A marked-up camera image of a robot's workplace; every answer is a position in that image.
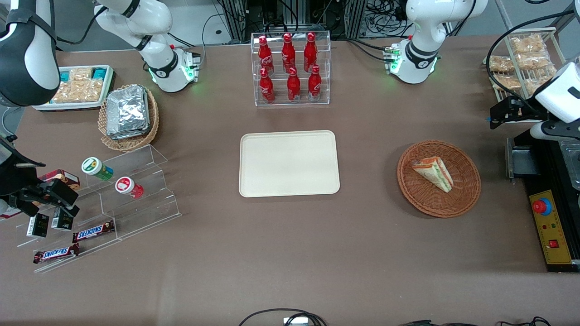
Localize clear acrylic stepped display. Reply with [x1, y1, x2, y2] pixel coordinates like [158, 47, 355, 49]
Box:
[16, 144, 183, 273]

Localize white snack tray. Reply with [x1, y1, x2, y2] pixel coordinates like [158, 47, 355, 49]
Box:
[32, 65, 116, 112]

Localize triangular sandwich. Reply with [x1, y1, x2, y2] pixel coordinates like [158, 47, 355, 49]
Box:
[411, 156, 454, 193]

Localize grey metal block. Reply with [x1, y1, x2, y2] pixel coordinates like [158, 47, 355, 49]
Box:
[506, 137, 542, 179]

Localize clear cracker snack bags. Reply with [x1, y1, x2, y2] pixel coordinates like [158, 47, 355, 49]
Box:
[51, 68, 105, 104]

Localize black machine housing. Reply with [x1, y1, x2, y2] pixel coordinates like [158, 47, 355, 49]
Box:
[505, 129, 580, 273]

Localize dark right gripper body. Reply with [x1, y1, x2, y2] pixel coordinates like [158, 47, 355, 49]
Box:
[0, 137, 44, 203]

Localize tangled black cable bundle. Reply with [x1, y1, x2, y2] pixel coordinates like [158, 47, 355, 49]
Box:
[362, 0, 415, 39]

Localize small black box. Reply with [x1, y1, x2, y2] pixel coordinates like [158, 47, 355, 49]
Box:
[26, 213, 50, 238]
[51, 207, 74, 231]

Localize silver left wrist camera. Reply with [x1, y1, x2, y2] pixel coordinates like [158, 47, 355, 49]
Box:
[529, 119, 580, 142]

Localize beige rectangular tray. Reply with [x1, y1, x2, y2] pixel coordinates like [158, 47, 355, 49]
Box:
[239, 130, 340, 198]

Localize light tan wicker basket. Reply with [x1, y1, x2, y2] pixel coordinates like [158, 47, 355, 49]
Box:
[98, 84, 160, 152]

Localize white wire rack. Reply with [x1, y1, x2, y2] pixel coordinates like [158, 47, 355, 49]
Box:
[483, 27, 568, 104]

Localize red-brown snack box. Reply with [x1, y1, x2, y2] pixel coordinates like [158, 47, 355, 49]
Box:
[39, 169, 81, 191]

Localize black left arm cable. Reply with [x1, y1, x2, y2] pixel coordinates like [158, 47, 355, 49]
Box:
[485, 8, 580, 119]

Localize black base cables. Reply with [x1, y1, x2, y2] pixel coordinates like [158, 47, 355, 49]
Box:
[333, 36, 396, 62]

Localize clear acrylic bottle rack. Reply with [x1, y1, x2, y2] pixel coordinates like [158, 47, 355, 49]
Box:
[251, 31, 331, 107]

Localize green yogurt cup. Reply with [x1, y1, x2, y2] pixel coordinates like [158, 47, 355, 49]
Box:
[81, 157, 114, 181]

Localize red yogurt cup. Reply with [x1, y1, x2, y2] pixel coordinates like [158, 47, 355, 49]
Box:
[115, 177, 144, 199]

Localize Snickers chocolate bar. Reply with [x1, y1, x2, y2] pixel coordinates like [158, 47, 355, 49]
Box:
[72, 220, 115, 243]
[33, 243, 80, 264]

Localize aluminium profile frame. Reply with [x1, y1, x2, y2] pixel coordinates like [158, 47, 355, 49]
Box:
[224, 0, 368, 43]

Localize clear bag of pastries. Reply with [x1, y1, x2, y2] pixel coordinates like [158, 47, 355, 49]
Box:
[508, 34, 546, 55]
[517, 52, 551, 70]
[523, 68, 558, 95]
[488, 55, 515, 73]
[492, 73, 522, 90]

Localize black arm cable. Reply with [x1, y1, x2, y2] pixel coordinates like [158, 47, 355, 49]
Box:
[485, 8, 580, 119]
[53, 5, 108, 46]

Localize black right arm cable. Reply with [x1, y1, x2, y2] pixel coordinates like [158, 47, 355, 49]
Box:
[53, 5, 108, 46]

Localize yellow control panel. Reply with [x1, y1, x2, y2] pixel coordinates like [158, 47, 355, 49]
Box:
[529, 189, 574, 265]

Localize silver foil pouch stack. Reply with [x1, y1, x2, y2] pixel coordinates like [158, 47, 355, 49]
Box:
[106, 85, 151, 140]

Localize round brown wicker basket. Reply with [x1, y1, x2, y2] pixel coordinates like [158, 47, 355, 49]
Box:
[397, 139, 482, 219]

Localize clear metal-rimmed tray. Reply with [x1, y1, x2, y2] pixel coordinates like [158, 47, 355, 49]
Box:
[561, 141, 580, 191]

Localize black looped cable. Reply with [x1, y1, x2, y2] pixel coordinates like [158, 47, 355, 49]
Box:
[238, 308, 328, 326]

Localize thin black cable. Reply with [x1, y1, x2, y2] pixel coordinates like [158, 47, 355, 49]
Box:
[399, 316, 552, 326]

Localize red cola bottle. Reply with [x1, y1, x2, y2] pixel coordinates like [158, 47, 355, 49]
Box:
[281, 33, 296, 73]
[308, 65, 322, 102]
[258, 36, 275, 75]
[259, 68, 276, 104]
[303, 32, 318, 72]
[287, 67, 301, 103]

